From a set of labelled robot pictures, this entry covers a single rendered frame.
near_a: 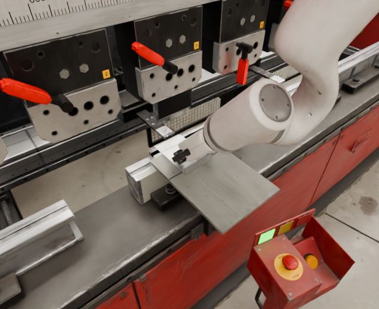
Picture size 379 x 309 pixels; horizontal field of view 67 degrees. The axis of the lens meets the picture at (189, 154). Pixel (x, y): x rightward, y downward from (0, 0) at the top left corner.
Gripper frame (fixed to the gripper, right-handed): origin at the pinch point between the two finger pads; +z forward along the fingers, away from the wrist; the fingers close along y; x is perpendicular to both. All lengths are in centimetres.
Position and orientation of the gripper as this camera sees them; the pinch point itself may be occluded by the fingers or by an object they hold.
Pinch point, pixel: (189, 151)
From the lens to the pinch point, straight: 71.0
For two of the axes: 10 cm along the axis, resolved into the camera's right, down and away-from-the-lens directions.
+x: 4.8, 8.8, -0.1
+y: -7.8, 4.2, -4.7
